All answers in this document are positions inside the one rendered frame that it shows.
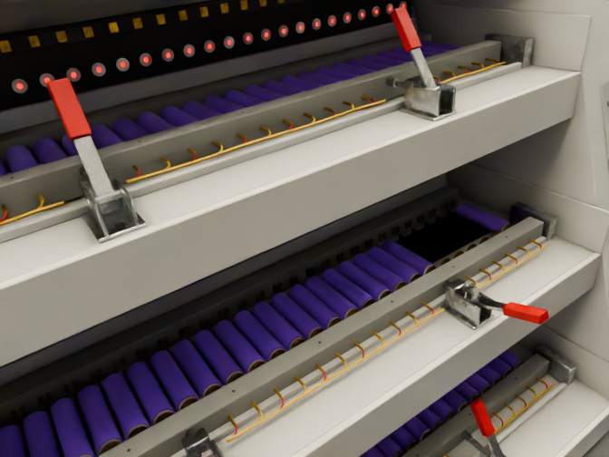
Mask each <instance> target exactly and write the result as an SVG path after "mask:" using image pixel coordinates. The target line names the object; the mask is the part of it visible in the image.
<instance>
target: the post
mask: <svg viewBox="0 0 609 457"><path fill-rule="evenodd" d="M413 4H414V9H415V14H416V18H417V23H418V28H419V32H420V33H427V34H431V41H432V33H433V12H434V5H447V6H460V7H473V8H487V9H499V10H512V11H525V12H538V13H550V14H563V15H589V16H592V17H593V18H592V23H591V27H590V33H589V37H588V42H587V47H586V51H585V59H584V65H583V70H582V72H581V73H582V74H581V79H580V83H579V88H578V93H577V97H576V103H575V111H574V116H573V117H572V118H569V119H567V120H565V121H562V122H560V123H558V124H555V125H553V126H551V127H548V128H546V129H544V130H542V131H539V132H537V133H534V134H532V135H530V136H527V137H526V138H524V139H522V140H519V141H516V142H513V143H511V144H509V145H507V146H505V147H503V148H501V149H498V150H496V151H492V152H491V153H489V154H487V155H484V156H482V157H480V158H477V159H475V160H473V161H470V163H473V164H476V165H479V166H481V167H484V168H486V169H489V170H493V171H496V172H499V173H501V174H504V175H507V176H509V177H512V178H515V179H518V180H522V181H524V182H527V183H530V184H533V185H535V186H538V187H540V188H543V189H546V190H550V191H553V192H555V193H558V194H561V195H564V196H567V197H568V198H571V199H576V200H579V201H582V202H583V203H586V204H589V205H592V206H595V207H597V208H599V209H604V210H607V211H609V170H608V160H607V151H606V142H605V134H604V116H603V107H602V98H601V89H600V85H601V84H603V83H607V82H609V0H413ZM460 174H461V166H459V167H457V168H455V169H453V170H449V171H447V172H446V175H447V180H448V185H450V186H451V187H454V188H456V189H459V186H460ZM542 325H544V326H546V327H548V328H550V329H551V330H553V331H555V332H557V333H558V334H560V335H562V336H563V337H565V338H567V339H569V340H570V341H572V342H574V343H576V344H577V345H580V346H582V347H583V348H584V349H586V350H588V351H589V352H591V353H593V354H595V355H597V356H599V357H601V358H602V359H604V360H605V361H607V362H608V363H609V229H608V232H607V236H606V240H605V243H604V249H603V253H602V256H601V259H600V263H599V267H598V270H597V273H596V277H595V281H594V287H592V288H591V289H589V290H588V291H587V292H585V293H584V294H582V295H581V296H580V297H579V298H578V299H576V300H575V301H573V302H572V303H571V304H569V305H568V306H566V307H565V308H563V309H562V310H561V311H559V312H558V313H556V314H555V315H554V316H552V317H551V318H549V319H548V320H547V321H546V322H545V323H543V324H542ZM582 457H609V431H608V432H607V433H606V434H605V435H604V436H603V437H602V438H601V439H600V440H599V441H598V442H597V443H596V444H595V445H594V446H592V447H591V448H590V449H589V450H588V451H587V452H586V453H585V454H584V455H583V456H582Z"/></svg>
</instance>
